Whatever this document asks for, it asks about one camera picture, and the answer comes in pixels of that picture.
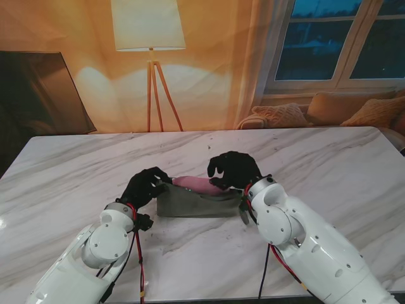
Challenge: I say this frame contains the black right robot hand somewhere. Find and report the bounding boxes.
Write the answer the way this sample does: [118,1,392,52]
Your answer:
[206,151,264,191]

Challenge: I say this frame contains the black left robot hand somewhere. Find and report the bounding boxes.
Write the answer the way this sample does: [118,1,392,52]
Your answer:
[119,167,174,212]

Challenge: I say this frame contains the pink cloth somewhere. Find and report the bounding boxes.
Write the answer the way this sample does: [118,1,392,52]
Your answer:
[173,176,225,196]

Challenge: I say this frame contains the grey suede zip pouch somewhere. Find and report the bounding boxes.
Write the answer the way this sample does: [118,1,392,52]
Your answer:
[156,180,251,226]

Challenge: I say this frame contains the beige sofa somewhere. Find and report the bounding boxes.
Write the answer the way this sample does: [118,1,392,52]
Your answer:
[237,90,405,149]

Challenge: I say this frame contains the cream knitted cushion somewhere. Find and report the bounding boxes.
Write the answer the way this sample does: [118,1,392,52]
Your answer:
[251,103,314,128]

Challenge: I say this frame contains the beige curtain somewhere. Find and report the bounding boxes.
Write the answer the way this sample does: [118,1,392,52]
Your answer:
[234,0,297,130]

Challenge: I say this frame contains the plain tan cushion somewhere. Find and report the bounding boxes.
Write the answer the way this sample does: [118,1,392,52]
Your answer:
[308,91,398,127]

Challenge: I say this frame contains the dark flat television screen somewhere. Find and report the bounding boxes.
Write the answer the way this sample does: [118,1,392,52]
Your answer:
[0,51,97,136]

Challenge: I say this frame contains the white framed window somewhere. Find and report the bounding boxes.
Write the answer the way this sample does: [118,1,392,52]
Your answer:
[264,0,405,96]

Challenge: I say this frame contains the orange knitted cushion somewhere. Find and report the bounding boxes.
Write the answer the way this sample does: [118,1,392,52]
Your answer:
[341,96,405,128]

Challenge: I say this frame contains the floor lamp with wooden legs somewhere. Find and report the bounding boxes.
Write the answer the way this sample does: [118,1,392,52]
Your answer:
[109,0,187,132]

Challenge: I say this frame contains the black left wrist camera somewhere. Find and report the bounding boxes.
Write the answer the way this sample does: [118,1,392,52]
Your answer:
[134,213,155,232]

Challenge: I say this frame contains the red black left arm cable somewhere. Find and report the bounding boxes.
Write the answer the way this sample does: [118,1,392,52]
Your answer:
[94,205,146,304]

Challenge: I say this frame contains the red black arm cable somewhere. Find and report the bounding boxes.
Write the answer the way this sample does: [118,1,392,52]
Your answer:
[242,185,309,300]
[94,205,146,304]

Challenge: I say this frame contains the red black right arm cable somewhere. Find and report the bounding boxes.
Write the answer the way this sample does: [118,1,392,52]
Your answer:
[242,185,309,300]

